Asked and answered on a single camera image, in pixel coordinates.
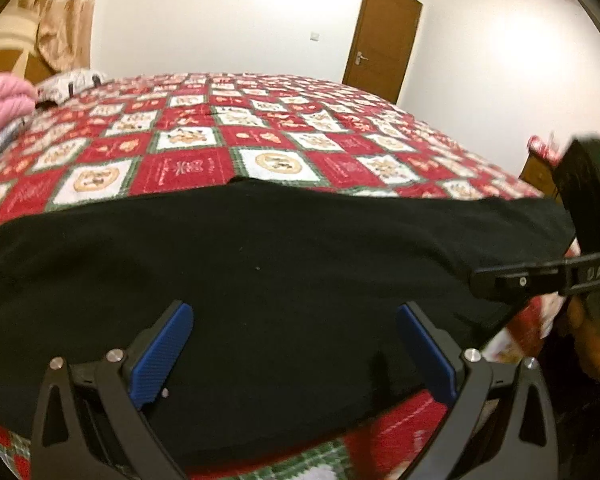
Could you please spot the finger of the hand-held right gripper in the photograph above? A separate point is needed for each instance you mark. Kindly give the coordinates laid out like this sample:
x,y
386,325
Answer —
x,y
520,280

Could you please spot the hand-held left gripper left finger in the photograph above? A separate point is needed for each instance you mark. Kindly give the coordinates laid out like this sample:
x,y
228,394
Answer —
x,y
160,355

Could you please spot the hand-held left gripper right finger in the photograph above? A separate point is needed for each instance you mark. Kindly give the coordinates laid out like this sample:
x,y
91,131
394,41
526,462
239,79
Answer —
x,y
427,355

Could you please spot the black pants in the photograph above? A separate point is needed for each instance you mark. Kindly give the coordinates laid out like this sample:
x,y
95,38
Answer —
x,y
280,260

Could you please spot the person's right hand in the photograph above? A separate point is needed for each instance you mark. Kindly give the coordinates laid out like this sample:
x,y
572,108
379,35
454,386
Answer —
x,y
582,340

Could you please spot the brown wooden nightstand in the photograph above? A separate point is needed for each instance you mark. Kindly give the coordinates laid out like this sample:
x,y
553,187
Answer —
x,y
540,175

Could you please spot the red cloth item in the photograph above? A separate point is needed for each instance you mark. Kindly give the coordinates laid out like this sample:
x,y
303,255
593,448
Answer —
x,y
545,146

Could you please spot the person's dark clothing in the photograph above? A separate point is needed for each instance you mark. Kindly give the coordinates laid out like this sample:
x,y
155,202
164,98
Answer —
x,y
580,425

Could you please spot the red checkered printed bedsheet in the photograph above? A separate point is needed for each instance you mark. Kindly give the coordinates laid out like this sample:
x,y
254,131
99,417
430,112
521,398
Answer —
x,y
260,130

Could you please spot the brown wooden door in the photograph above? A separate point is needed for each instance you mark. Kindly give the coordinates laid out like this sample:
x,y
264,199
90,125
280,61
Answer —
x,y
385,35

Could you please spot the white blue patterned folded blanket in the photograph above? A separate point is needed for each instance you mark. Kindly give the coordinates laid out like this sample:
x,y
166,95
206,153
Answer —
x,y
0,142

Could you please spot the patterned pillow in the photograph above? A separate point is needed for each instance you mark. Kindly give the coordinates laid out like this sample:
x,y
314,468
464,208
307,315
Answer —
x,y
72,82

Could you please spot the pink folded quilt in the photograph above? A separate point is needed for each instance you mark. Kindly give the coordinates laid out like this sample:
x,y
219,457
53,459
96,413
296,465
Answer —
x,y
5,102

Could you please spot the cream wooden headboard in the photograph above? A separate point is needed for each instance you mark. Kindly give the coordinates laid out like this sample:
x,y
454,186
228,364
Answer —
x,y
10,45

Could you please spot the beige floral curtain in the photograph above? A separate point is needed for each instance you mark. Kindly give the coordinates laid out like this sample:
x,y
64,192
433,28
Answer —
x,y
65,15

